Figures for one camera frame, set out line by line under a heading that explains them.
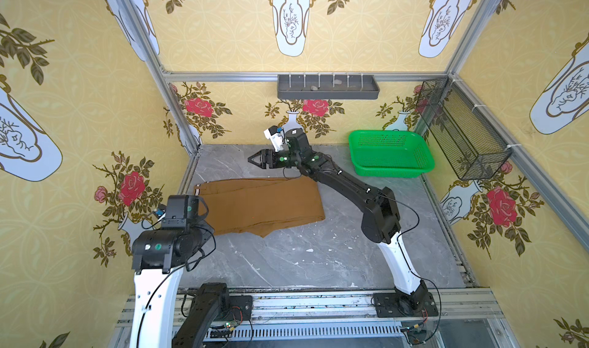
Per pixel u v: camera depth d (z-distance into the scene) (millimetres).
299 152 690
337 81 924
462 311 740
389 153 1156
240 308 728
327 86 929
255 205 951
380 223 557
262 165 746
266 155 744
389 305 747
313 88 901
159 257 387
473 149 747
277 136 777
